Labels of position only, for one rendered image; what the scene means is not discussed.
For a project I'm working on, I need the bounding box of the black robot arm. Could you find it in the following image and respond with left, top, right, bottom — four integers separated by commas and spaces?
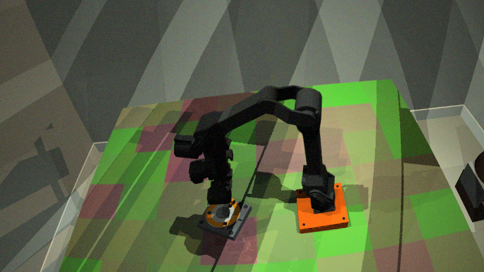
174, 85, 336, 214

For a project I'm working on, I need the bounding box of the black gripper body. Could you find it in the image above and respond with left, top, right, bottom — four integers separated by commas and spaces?
205, 149, 233, 205

